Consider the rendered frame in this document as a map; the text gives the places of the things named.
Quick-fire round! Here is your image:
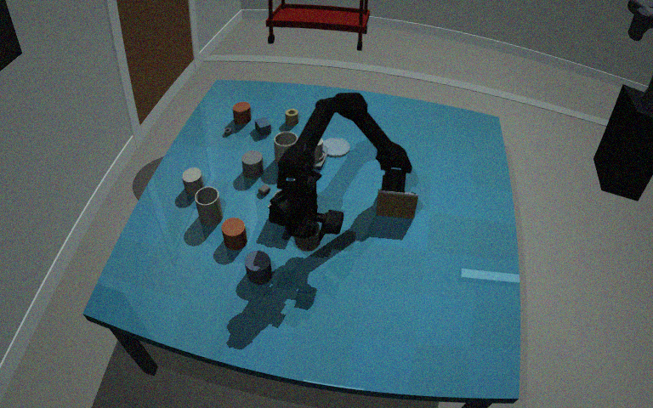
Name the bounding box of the small blue cube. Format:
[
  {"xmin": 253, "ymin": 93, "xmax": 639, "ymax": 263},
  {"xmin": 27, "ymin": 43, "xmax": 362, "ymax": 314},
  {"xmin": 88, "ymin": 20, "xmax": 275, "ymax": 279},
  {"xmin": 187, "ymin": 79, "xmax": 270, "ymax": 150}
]
[{"xmin": 254, "ymin": 117, "xmax": 271, "ymax": 136}]

